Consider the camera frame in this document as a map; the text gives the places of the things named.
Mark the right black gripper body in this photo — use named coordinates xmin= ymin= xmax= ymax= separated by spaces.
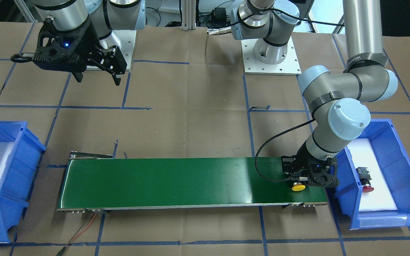
xmin=10 ymin=18 xmax=127 ymax=76

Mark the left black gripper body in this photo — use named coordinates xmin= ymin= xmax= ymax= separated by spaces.
xmin=281 ymin=144 xmax=340 ymax=187

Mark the yellow push button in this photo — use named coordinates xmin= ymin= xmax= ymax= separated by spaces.
xmin=291 ymin=181 xmax=306 ymax=192

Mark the red push button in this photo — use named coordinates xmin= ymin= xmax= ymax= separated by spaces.
xmin=356 ymin=167 xmax=374 ymax=193

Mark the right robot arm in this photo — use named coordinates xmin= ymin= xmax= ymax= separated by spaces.
xmin=10 ymin=0 xmax=146 ymax=86

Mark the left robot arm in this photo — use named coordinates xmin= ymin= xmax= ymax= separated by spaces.
xmin=230 ymin=0 xmax=398 ymax=188

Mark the green conveyor belt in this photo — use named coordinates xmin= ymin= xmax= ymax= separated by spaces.
xmin=57 ymin=157 xmax=328 ymax=212

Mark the black braided cable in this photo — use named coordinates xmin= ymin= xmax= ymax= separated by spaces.
xmin=254 ymin=119 xmax=316 ymax=183

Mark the aluminium frame post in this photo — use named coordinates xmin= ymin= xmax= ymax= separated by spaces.
xmin=179 ymin=0 xmax=199 ymax=31

